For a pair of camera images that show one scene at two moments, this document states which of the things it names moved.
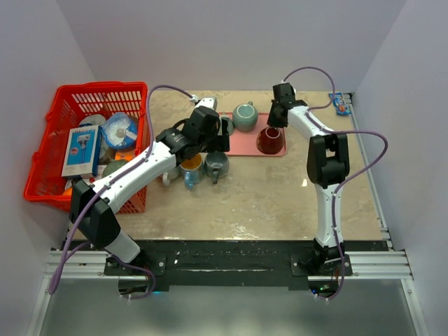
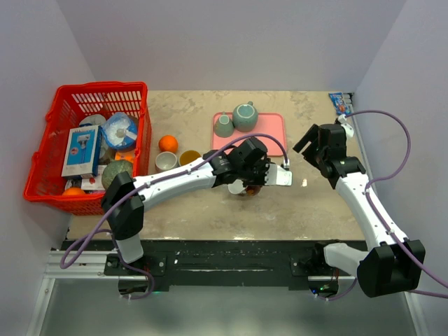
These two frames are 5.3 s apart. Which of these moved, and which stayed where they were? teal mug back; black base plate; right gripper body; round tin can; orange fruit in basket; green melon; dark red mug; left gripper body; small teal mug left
Moved: left gripper body; dark red mug; right gripper body
Stayed: round tin can; green melon; orange fruit in basket; teal mug back; small teal mug left; black base plate
